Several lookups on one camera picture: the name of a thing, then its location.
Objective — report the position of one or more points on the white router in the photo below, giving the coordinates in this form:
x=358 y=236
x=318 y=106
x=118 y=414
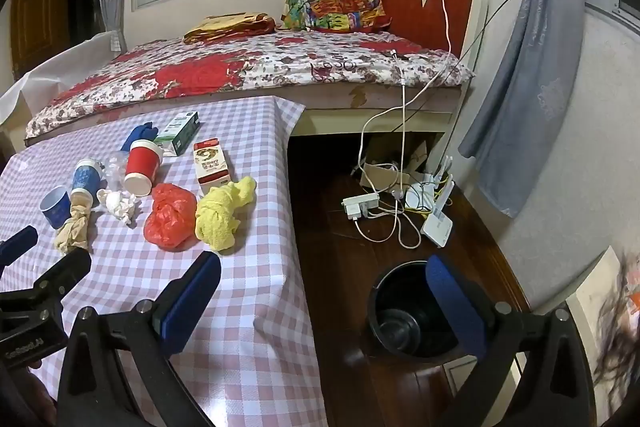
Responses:
x=437 y=224

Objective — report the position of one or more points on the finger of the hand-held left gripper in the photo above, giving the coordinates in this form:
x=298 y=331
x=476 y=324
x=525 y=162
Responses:
x=65 y=268
x=17 y=241

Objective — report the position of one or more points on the pink checkered tablecloth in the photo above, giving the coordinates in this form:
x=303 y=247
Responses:
x=240 y=332

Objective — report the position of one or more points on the brown cardboard box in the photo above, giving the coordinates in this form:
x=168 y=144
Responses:
x=380 y=174

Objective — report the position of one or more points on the white network box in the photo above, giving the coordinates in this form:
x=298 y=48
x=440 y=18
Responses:
x=419 y=192

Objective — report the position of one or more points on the folded yellow red blanket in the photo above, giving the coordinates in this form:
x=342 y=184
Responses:
x=230 y=27

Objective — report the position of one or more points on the blue patterned paper cup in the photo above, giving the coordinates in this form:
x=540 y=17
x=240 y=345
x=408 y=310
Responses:
x=85 y=179

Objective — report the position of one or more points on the red paper cup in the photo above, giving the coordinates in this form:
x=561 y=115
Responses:
x=142 y=167

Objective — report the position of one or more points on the red white milk carton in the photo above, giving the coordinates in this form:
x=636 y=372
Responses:
x=210 y=167

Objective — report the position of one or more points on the yellow cloth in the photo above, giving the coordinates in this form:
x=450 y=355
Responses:
x=220 y=212

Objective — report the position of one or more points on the clear plastic bottle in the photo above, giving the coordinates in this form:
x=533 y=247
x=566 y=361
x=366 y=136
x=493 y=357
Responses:
x=114 y=169

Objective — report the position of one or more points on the white power strip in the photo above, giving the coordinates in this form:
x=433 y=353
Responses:
x=361 y=206

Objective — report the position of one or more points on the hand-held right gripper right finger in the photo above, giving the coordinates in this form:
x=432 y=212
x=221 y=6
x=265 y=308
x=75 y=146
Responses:
x=455 y=307

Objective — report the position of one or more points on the red plastic bag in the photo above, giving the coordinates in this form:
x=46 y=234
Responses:
x=170 y=217

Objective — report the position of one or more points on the brown wooden door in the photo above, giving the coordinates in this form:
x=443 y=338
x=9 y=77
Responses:
x=37 y=27

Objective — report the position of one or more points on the white plastic sheet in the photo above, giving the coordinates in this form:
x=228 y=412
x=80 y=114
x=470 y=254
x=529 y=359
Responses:
x=50 y=67

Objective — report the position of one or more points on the black phone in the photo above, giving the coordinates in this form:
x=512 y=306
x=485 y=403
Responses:
x=401 y=55

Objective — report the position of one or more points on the black plastic bucket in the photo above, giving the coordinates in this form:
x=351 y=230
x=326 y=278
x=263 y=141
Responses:
x=400 y=307

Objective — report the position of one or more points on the white tissue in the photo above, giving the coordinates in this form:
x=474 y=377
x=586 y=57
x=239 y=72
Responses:
x=117 y=203

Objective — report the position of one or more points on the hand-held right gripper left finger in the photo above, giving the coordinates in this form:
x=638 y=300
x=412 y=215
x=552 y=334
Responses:
x=192 y=294

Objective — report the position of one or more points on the large grey patterned curtain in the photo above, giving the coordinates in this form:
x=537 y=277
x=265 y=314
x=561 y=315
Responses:
x=530 y=72

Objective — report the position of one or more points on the red floral bedspread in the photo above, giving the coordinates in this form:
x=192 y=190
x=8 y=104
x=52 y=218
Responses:
x=200 y=72

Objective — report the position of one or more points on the colourful patterned pillow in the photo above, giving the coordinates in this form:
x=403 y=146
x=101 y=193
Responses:
x=335 y=9

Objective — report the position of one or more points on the green white cardboard box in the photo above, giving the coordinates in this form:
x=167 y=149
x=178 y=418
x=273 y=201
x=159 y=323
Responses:
x=177 y=132

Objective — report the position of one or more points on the small blue paper cup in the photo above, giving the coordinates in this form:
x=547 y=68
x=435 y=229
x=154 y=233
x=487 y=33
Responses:
x=52 y=209

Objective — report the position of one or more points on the beige paper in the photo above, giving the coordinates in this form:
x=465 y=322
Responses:
x=75 y=232

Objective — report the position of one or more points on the blue glove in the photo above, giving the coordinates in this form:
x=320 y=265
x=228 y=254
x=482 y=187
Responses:
x=137 y=132

